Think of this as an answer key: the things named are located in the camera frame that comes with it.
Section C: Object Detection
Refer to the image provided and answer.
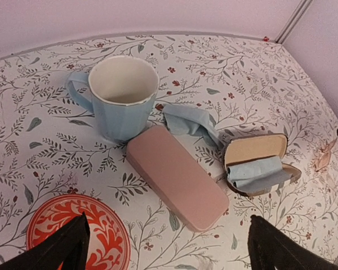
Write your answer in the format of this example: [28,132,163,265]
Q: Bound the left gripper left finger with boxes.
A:
[0,213,90,269]

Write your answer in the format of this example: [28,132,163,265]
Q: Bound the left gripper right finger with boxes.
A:
[247,215,338,269]

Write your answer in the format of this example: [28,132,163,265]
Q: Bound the light blue cleaning cloth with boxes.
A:
[227,156,290,193]

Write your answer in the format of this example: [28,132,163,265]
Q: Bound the brown plaid glasses case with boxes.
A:
[224,133,301,197]

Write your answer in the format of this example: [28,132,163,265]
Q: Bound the pink translucent sunglasses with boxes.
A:
[309,137,338,197]

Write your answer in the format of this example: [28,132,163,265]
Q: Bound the red patterned bowl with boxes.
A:
[26,195,131,269]

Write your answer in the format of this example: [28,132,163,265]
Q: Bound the pink glasses case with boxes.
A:
[126,126,229,232]

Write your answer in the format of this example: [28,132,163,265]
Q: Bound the small blue cloth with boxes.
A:
[162,104,224,149]

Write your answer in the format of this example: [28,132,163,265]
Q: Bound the right aluminium frame post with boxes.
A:
[274,0,313,44]

